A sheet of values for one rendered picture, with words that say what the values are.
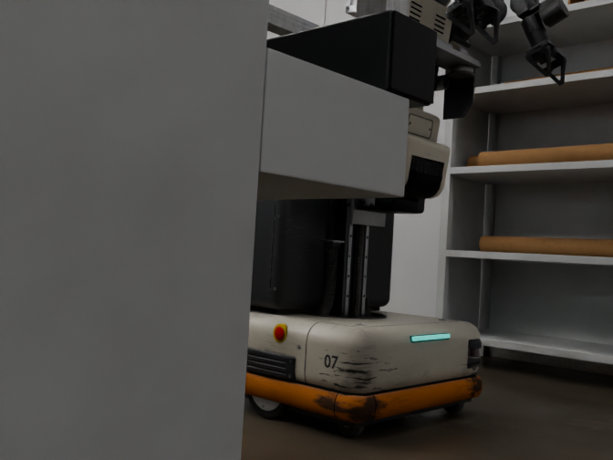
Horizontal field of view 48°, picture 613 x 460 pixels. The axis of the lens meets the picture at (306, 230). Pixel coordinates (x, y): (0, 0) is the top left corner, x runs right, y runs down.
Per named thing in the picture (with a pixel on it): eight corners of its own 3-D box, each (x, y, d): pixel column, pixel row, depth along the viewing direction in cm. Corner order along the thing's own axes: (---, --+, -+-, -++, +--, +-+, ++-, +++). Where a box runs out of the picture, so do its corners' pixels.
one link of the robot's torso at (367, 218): (337, 223, 204) (341, 141, 205) (392, 229, 225) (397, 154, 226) (410, 224, 186) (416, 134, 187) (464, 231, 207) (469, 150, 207)
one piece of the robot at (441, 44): (379, 103, 189) (383, 26, 190) (433, 121, 209) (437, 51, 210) (428, 97, 178) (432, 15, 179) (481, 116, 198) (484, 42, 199)
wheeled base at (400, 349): (185, 384, 211) (191, 303, 211) (323, 368, 257) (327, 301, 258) (356, 433, 164) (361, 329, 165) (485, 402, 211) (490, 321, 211)
